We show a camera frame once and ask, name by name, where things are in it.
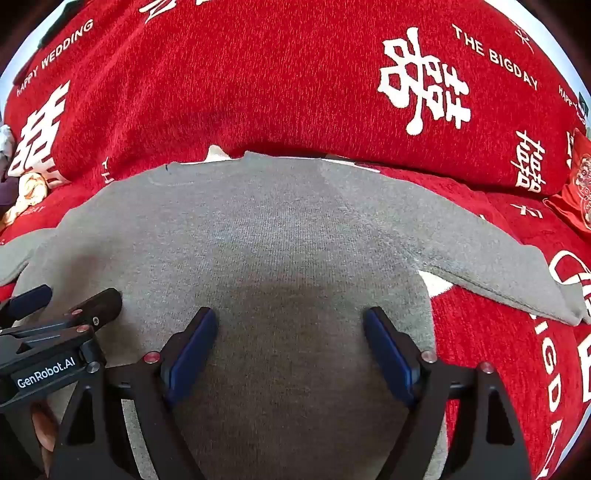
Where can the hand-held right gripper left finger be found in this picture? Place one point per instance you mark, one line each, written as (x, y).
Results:
(194, 351)

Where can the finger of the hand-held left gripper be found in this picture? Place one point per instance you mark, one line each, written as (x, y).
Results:
(28, 297)
(94, 308)

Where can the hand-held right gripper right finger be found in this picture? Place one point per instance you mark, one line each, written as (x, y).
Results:
(388, 351)

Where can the grey knit sweater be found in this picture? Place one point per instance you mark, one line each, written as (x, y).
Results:
(277, 254)

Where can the person's left hand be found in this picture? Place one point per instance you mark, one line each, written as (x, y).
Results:
(44, 431)

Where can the cream crumpled cloth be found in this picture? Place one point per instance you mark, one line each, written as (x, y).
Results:
(30, 190)

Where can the dark purple cloth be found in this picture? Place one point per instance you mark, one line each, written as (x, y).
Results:
(7, 191)

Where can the white grey cloth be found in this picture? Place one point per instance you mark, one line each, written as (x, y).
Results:
(4, 141)

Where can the red embroidered cushion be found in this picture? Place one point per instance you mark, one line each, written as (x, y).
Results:
(577, 184)

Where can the red printed blanket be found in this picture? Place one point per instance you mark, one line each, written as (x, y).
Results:
(277, 92)

